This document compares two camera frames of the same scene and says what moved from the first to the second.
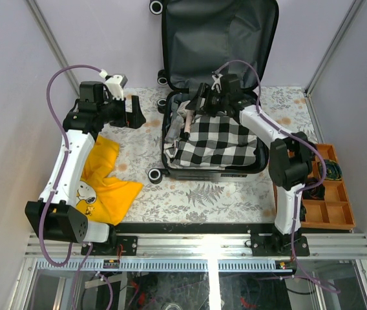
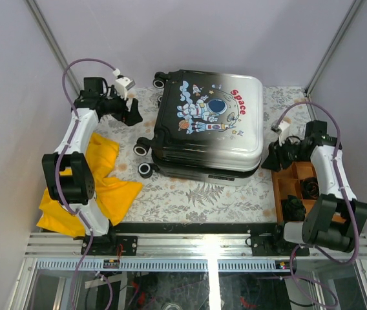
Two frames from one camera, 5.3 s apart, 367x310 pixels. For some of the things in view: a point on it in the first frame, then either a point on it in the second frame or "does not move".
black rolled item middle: x=317 y=193 does not move
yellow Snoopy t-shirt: x=101 y=198 does not move
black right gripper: x=195 y=104 -> x=275 y=157
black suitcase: x=203 y=39 -> x=209 y=128
